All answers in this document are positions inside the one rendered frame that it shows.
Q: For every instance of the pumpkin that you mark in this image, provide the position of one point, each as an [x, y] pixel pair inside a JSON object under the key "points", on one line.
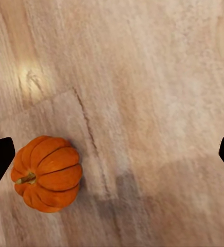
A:
{"points": [[47, 173]]}

